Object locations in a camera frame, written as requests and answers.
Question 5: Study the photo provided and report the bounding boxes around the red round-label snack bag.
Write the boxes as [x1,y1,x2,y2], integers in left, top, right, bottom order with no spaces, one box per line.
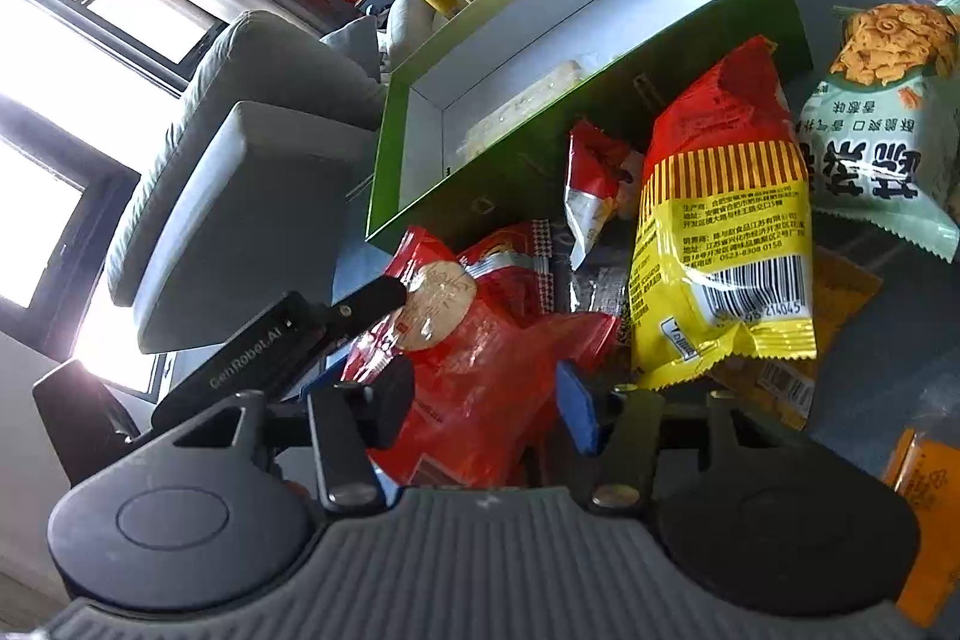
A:
[343,227,619,487]

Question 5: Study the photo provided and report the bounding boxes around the orange snack packet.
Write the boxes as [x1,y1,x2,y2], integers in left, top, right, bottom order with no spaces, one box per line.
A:
[884,427,958,629]

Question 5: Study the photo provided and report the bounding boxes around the yellow flat snack packet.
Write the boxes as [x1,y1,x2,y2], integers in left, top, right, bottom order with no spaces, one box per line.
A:
[709,247,882,431]

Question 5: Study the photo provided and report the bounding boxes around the clear-wrapped floss bread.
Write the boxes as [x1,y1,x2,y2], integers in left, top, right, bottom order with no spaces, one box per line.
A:
[457,60,586,163]

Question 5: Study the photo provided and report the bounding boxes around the yellow red barcode snack bag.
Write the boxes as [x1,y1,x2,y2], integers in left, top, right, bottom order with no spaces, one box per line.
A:
[628,37,817,390]

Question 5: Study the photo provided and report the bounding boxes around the green chip snack bag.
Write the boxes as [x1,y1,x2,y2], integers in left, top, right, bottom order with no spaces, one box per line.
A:
[796,0,958,262]

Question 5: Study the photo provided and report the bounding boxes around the green open cardboard box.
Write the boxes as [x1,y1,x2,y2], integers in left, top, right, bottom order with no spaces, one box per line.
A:
[366,0,811,252]

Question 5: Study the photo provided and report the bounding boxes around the small red white snack packet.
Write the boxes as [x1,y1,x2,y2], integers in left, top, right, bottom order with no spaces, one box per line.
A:
[565,120,644,271]

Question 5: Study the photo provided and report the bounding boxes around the red patterned snack bag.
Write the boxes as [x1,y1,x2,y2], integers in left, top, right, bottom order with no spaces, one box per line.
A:
[457,218,571,326]

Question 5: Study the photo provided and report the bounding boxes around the grey sofa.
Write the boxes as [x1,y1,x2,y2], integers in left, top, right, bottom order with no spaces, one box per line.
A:
[104,11,386,354]

